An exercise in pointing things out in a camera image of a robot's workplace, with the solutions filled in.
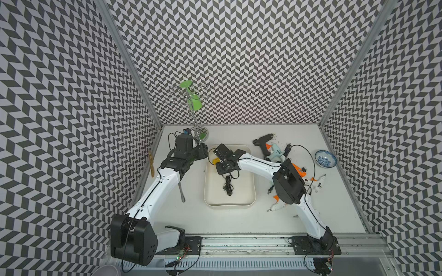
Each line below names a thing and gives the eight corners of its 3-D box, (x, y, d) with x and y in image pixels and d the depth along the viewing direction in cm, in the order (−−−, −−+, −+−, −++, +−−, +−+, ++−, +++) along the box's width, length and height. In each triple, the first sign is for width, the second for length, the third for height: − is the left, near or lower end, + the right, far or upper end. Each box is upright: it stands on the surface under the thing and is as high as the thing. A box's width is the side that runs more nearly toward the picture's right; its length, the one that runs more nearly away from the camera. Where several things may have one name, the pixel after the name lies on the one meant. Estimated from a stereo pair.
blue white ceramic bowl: (317, 170, 97) (319, 166, 94) (310, 153, 104) (313, 149, 101) (336, 170, 97) (339, 166, 94) (329, 153, 104) (332, 149, 101)
